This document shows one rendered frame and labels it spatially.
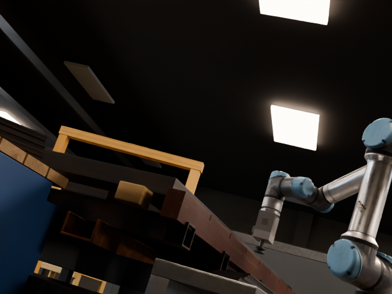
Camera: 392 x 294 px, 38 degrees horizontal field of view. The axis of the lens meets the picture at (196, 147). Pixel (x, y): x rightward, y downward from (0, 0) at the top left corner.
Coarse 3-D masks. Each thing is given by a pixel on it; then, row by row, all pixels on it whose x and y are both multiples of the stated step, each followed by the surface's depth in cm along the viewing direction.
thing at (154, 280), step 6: (150, 276) 105; (156, 276) 104; (150, 282) 104; (156, 282) 104; (162, 282) 104; (168, 282) 103; (174, 282) 106; (150, 288) 104; (156, 288) 104; (162, 288) 103; (168, 288) 104; (174, 288) 106; (180, 288) 109; (186, 288) 112
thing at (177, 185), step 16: (48, 160) 130; (64, 160) 129; (80, 160) 128; (64, 176) 134; (80, 176) 128; (96, 176) 125; (112, 176) 124; (128, 176) 122; (144, 176) 121; (160, 176) 120; (80, 192) 152; (96, 192) 150; (160, 192) 118; (160, 208) 136; (224, 224) 153; (240, 240) 169; (256, 256) 189
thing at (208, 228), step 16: (176, 192) 114; (176, 208) 113; (192, 208) 118; (192, 224) 120; (208, 224) 129; (208, 240) 131; (224, 240) 141; (240, 256) 157; (256, 272) 175; (272, 272) 196; (272, 288) 200; (288, 288) 226
